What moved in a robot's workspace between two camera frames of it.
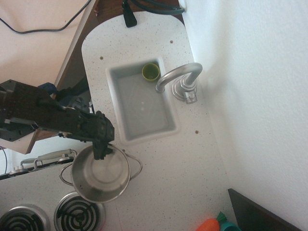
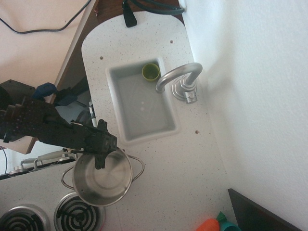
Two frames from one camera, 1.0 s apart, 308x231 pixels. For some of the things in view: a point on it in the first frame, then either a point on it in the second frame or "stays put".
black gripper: [97, 128] → [96, 141]
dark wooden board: [252, 216] stays put
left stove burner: [24, 217] stays put
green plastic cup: [150, 72] stays put
